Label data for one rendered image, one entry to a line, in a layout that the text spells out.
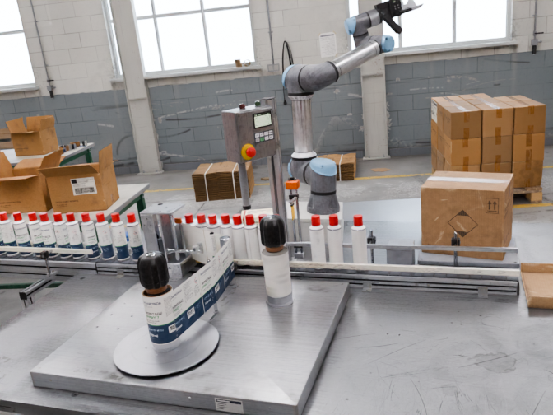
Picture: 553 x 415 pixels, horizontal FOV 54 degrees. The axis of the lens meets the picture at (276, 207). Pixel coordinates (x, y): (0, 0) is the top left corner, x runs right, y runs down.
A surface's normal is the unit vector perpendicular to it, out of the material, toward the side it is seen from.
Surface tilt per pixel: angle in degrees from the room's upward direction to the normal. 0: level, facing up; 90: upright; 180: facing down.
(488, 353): 0
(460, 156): 92
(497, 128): 91
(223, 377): 0
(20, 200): 89
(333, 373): 0
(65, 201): 89
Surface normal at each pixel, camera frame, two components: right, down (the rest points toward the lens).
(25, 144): -0.20, 0.32
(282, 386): -0.10, -0.95
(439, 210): -0.49, 0.31
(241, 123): 0.60, 0.18
